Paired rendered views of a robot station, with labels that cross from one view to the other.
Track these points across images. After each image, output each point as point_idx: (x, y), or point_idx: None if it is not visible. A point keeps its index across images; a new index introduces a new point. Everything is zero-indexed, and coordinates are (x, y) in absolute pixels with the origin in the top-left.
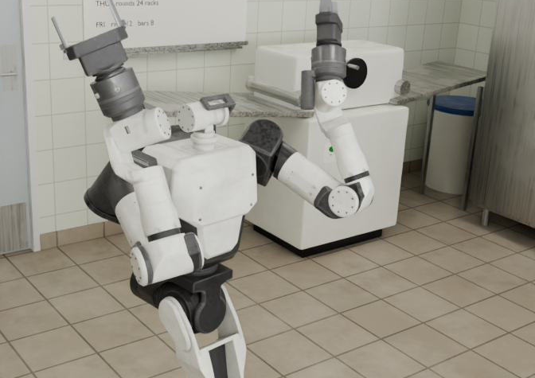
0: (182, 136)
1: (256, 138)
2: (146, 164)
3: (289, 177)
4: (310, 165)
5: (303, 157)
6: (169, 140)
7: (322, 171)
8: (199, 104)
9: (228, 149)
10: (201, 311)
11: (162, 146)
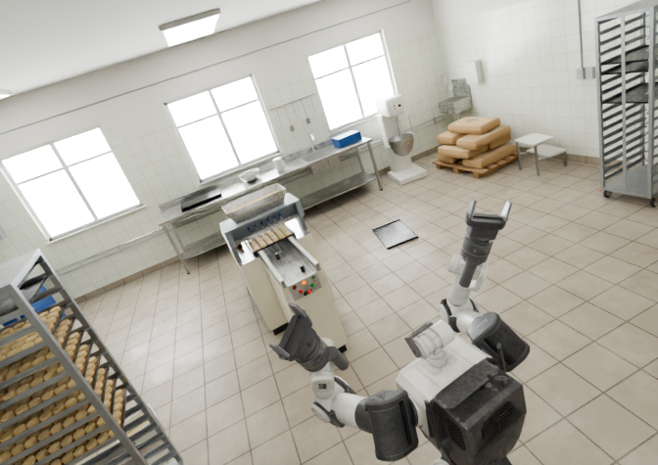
0: (458, 386)
1: (390, 393)
2: (477, 326)
3: None
4: (352, 397)
5: (353, 404)
6: (469, 373)
7: (344, 399)
8: (434, 325)
9: (416, 360)
10: None
11: (471, 357)
